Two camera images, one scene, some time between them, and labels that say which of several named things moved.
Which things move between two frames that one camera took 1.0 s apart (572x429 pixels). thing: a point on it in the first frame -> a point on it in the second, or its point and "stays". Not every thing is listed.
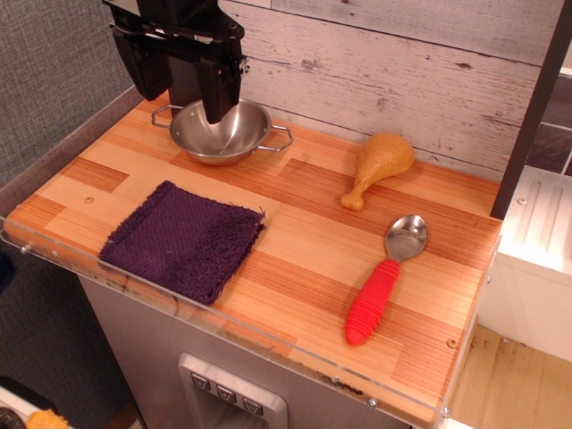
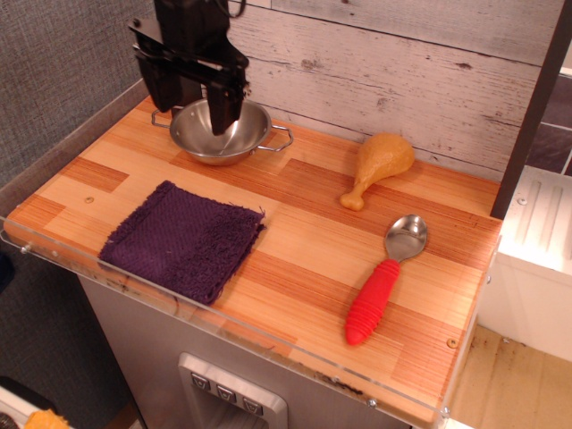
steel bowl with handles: (226, 141) stays
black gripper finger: (151, 70) -> (162, 79)
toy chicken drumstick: (381, 156) stays
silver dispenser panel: (219, 399) stays
